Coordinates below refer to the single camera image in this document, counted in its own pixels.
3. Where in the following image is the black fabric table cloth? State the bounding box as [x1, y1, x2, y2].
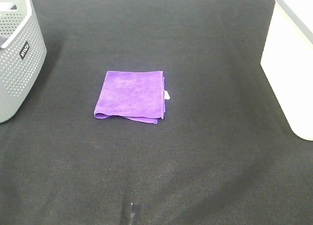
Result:
[0, 0, 313, 225]

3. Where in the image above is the white plastic storage bin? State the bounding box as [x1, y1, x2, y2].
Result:
[260, 0, 313, 141]

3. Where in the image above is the grey perforated plastic basket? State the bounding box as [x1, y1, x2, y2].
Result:
[0, 0, 46, 123]

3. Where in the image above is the purple microfiber towel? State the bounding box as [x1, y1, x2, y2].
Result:
[94, 71, 166, 124]

